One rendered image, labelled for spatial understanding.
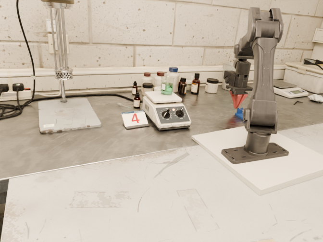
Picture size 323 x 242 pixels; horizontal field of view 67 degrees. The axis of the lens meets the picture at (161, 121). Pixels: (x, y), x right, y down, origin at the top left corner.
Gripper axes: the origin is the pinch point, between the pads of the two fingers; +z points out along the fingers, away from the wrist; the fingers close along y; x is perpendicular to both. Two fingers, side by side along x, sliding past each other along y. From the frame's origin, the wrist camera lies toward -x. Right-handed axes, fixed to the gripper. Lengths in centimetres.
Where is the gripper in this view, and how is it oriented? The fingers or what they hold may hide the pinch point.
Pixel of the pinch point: (236, 106)
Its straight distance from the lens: 115.1
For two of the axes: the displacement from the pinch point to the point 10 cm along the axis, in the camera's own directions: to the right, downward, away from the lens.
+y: -9.5, 0.6, -3.1
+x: 3.0, 3.7, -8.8
